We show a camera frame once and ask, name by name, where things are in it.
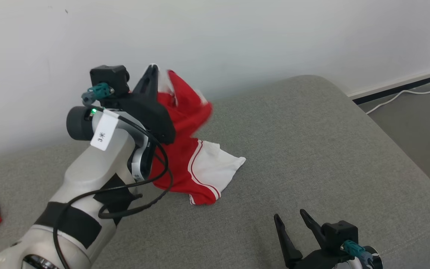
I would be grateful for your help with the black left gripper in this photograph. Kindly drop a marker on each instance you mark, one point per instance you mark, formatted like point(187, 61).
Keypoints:
point(151, 112)

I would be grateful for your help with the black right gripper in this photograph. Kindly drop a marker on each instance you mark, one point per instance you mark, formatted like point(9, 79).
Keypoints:
point(319, 261)

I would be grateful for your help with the red and white jersey shirt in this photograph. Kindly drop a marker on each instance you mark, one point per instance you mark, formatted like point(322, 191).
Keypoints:
point(185, 164)

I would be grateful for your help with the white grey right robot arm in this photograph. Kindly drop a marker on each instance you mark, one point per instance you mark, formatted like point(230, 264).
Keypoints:
point(371, 261)

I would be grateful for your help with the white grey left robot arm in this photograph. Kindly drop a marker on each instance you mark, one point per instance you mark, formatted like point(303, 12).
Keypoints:
point(88, 168)

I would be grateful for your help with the black floor edge strip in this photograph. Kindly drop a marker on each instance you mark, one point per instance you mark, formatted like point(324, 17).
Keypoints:
point(405, 86)

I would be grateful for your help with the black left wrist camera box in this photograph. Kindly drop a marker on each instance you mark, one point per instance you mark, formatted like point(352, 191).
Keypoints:
point(110, 78)

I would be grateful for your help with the teal left camera connector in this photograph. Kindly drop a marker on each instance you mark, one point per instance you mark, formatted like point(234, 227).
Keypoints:
point(99, 90)

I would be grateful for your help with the teal camera connector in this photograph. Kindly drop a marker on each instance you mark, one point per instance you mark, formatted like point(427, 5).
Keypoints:
point(353, 248)
point(99, 90)

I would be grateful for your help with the teal right camera connector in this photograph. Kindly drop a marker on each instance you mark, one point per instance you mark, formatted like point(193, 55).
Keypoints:
point(353, 248)

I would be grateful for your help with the white wall baseboard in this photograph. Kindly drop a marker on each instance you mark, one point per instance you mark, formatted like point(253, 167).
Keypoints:
point(398, 80)

